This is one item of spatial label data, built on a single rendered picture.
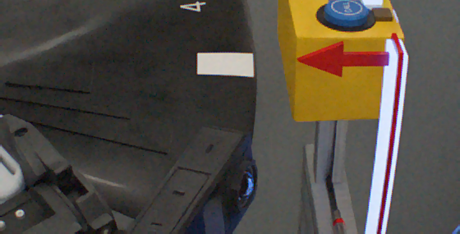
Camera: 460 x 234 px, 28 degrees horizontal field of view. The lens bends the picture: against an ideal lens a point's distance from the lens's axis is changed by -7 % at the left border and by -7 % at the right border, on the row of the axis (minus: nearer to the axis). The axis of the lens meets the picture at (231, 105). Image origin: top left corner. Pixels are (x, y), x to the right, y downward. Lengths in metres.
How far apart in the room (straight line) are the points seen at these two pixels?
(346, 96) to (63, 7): 0.33
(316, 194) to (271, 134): 0.50
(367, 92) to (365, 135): 0.64
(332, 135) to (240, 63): 0.42
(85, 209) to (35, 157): 0.04
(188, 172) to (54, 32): 0.18
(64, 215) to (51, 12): 0.22
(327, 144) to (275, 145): 0.53
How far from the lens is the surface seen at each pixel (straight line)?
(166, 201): 0.44
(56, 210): 0.43
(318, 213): 0.96
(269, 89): 1.44
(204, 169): 0.45
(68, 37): 0.59
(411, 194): 1.60
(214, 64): 0.56
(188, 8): 0.60
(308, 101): 0.86
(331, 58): 0.58
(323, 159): 0.98
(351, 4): 0.86
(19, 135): 0.46
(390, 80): 0.59
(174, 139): 0.53
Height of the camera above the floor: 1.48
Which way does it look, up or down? 34 degrees down
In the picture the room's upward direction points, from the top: straight up
